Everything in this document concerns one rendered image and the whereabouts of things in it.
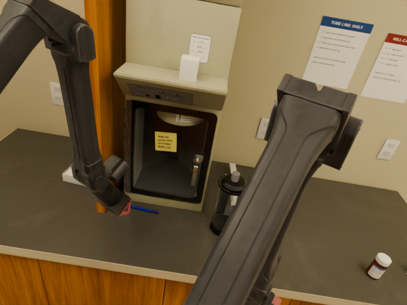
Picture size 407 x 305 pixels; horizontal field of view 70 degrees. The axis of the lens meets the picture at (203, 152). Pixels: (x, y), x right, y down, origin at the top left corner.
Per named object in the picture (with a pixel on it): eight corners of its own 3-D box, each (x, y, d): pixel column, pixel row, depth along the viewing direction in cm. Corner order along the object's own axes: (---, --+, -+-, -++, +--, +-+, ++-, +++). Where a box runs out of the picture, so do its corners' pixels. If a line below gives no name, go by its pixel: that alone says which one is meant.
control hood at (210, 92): (124, 91, 95) (125, 61, 90) (222, 108, 95) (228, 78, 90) (112, 105, 85) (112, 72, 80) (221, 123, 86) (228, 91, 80)
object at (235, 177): (221, 177, 108) (225, 163, 105) (246, 183, 108) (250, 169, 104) (217, 192, 101) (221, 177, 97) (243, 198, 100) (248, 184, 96)
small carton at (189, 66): (180, 74, 87) (182, 54, 84) (197, 77, 87) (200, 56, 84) (178, 79, 83) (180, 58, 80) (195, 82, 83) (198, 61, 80)
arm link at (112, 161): (70, 170, 79) (92, 184, 76) (99, 139, 84) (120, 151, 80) (90, 189, 89) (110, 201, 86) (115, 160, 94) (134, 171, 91)
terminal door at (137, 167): (126, 191, 117) (127, 98, 96) (201, 203, 117) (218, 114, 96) (125, 192, 116) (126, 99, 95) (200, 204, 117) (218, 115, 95)
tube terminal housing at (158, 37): (139, 165, 141) (146, -16, 100) (205, 176, 142) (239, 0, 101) (123, 200, 120) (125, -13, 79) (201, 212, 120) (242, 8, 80)
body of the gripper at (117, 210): (109, 185, 97) (100, 175, 91) (132, 199, 93) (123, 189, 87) (96, 201, 95) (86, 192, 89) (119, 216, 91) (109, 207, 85)
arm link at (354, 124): (272, 99, 38) (360, 129, 34) (287, 88, 42) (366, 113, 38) (221, 286, 62) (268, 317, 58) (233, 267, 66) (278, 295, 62)
